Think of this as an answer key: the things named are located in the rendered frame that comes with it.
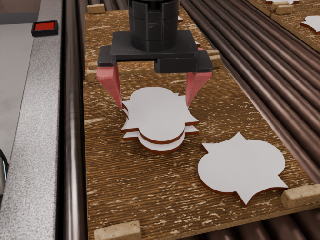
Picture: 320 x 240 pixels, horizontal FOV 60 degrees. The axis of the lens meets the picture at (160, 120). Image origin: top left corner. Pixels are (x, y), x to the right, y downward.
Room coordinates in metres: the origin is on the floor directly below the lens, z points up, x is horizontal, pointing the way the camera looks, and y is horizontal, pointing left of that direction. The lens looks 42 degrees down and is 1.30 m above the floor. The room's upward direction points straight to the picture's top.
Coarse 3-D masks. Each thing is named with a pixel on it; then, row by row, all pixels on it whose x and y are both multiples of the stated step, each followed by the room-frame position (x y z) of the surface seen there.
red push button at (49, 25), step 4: (36, 24) 0.88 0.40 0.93; (40, 24) 0.88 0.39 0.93; (44, 24) 0.88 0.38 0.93; (48, 24) 0.88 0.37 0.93; (52, 24) 0.88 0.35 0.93; (36, 28) 0.85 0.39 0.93; (40, 28) 0.85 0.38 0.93; (44, 28) 0.85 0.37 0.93; (48, 28) 0.85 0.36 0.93; (52, 28) 0.85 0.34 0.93
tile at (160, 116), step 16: (144, 96) 0.43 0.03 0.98; (160, 96) 0.43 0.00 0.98; (176, 96) 0.43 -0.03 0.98; (128, 112) 0.38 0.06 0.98; (144, 112) 0.38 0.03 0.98; (160, 112) 0.38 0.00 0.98; (176, 112) 0.38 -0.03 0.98; (128, 128) 0.34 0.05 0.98; (144, 128) 0.34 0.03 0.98; (160, 128) 0.34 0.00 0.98; (176, 128) 0.34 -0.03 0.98; (160, 144) 0.31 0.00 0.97
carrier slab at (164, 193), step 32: (96, 96) 0.48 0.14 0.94; (128, 96) 0.48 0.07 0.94; (224, 96) 0.48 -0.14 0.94; (96, 128) 0.38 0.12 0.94; (224, 128) 0.38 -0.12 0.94; (256, 128) 0.38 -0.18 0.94; (96, 160) 0.30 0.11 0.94; (128, 160) 0.30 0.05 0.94; (160, 160) 0.30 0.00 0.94; (192, 160) 0.30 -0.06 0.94; (288, 160) 0.30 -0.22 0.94; (96, 192) 0.24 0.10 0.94; (128, 192) 0.24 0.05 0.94; (160, 192) 0.24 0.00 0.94; (192, 192) 0.24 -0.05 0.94; (96, 224) 0.19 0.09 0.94; (160, 224) 0.19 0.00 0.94; (192, 224) 0.19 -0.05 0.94; (224, 224) 0.19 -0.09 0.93
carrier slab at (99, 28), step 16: (96, 16) 0.94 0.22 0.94; (112, 16) 0.94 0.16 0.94; (128, 16) 0.94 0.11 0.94; (96, 32) 0.81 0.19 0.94; (112, 32) 0.81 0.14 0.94; (192, 32) 0.81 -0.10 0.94; (96, 48) 0.71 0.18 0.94; (208, 48) 0.71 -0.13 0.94; (128, 64) 0.62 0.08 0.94; (144, 64) 0.62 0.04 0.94
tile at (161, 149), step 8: (192, 128) 0.35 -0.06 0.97; (128, 136) 0.33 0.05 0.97; (136, 136) 0.33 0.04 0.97; (184, 136) 0.33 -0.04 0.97; (144, 144) 0.31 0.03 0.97; (152, 144) 0.31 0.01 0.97; (168, 144) 0.31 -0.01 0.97; (176, 144) 0.31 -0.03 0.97; (152, 152) 0.30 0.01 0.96; (160, 152) 0.30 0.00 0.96; (168, 152) 0.30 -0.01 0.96
